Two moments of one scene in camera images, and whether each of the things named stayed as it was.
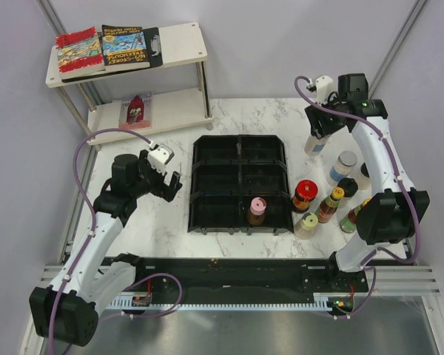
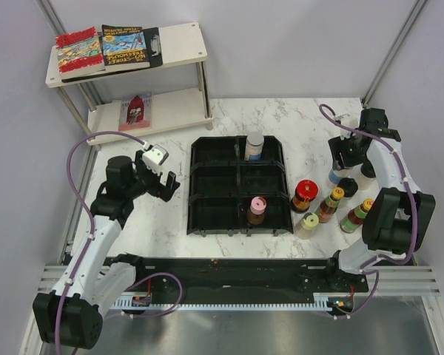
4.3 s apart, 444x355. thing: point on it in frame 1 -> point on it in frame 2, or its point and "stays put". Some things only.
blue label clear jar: x=345 y=161 stays put
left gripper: x=144 y=164 stays put
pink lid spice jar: x=255 y=215 stays put
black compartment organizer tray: x=228 y=171 stays put
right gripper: x=314 y=115 -> x=337 y=146
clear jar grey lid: x=314 y=146 -> x=254 y=146
